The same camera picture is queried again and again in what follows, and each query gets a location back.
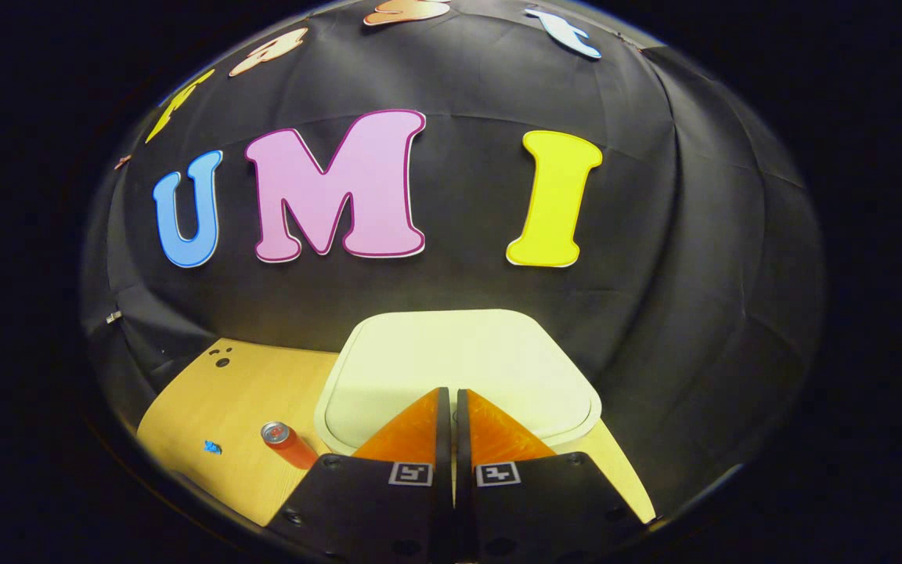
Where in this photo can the orange pop can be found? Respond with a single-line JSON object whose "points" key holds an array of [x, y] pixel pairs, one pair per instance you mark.
{"points": [[288, 445]]}

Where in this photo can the black backdrop cloth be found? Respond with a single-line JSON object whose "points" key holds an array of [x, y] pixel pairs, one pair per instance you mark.
{"points": [[459, 274]]}

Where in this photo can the blue paper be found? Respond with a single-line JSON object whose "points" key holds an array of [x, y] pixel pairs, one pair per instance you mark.
{"points": [[213, 447]]}

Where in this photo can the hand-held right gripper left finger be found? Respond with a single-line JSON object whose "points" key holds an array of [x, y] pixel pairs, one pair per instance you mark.
{"points": [[388, 501]]}

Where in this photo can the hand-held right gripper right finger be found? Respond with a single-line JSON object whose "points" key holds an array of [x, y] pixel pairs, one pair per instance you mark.
{"points": [[521, 509]]}

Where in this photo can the pale green desktop garbage bin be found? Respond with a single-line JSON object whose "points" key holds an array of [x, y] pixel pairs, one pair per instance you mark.
{"points": [[451, 360]]}

